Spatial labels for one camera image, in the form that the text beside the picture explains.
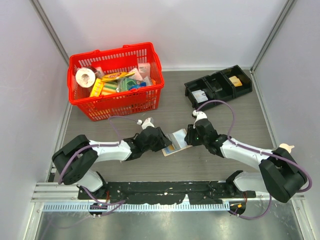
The yellow box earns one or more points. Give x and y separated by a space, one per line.
97 88

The white pink box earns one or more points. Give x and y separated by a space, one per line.
144 69

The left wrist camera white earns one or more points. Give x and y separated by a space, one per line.
148 122

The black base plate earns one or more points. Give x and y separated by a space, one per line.
170 192

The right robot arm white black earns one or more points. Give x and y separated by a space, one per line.
277 172

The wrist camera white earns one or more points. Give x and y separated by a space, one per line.
198 115
148 122

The beige leather card holder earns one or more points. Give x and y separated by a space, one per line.
178 141

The black bin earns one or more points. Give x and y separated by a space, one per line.
218 87
198 84
247 86

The green liquid squeeze bottle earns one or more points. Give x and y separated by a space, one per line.
287 147

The white card in bin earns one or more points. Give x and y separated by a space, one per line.
200 96

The white cable duct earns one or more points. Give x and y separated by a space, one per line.
90 206

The black bin middle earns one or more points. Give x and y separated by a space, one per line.
218 87

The gold VIP card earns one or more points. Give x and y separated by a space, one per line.
235 81

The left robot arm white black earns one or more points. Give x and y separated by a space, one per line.
74 160

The black bin right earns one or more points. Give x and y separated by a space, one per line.
247 86

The red plastic shopping basket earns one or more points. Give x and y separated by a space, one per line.
112 61

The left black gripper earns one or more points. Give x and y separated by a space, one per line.
163 141

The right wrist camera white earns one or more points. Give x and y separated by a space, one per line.
198 115

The black bin left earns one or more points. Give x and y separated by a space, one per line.
198 84

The green packaged item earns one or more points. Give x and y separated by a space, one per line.
125 84

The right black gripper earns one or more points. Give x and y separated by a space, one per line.
191 131

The yellow snack bag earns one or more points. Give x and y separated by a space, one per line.
115 76

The yellow green sponge pack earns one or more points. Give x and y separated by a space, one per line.
109 88

